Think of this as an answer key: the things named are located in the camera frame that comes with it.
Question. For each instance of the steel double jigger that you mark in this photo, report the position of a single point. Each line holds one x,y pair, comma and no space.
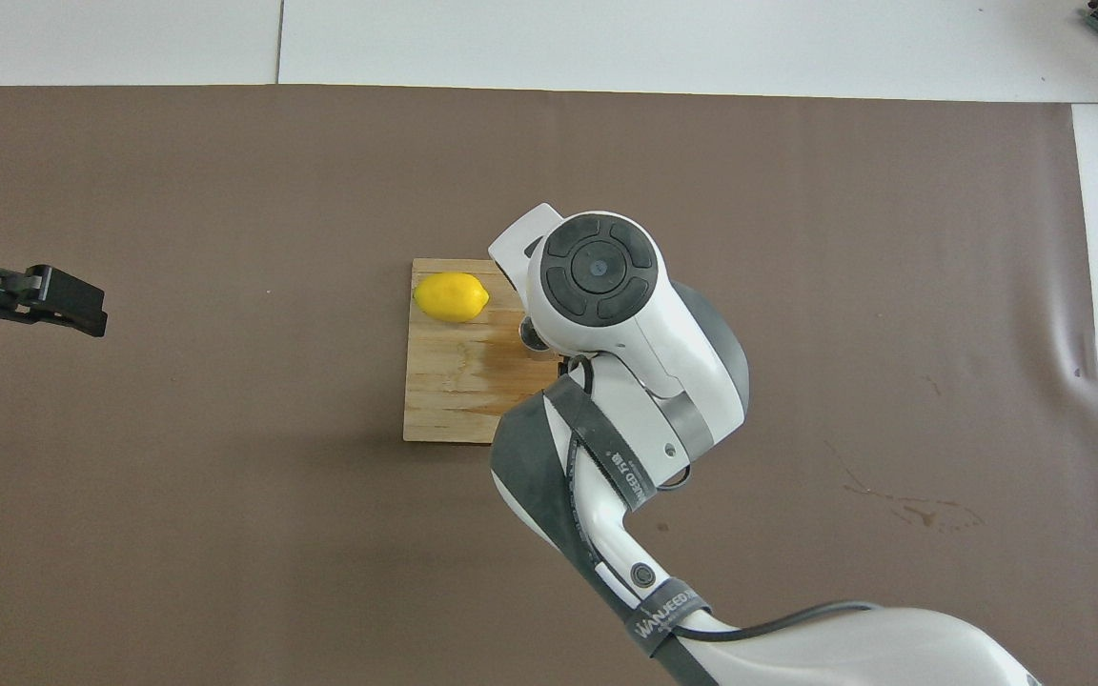
532,338

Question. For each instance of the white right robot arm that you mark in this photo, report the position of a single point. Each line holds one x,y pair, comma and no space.
644,333

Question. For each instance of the brown paper table mat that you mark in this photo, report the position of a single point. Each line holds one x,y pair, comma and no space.
225,572

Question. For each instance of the yellow lemon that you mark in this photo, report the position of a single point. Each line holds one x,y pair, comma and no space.
452,297

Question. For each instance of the wooden cutting board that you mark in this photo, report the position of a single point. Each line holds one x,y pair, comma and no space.
454,391

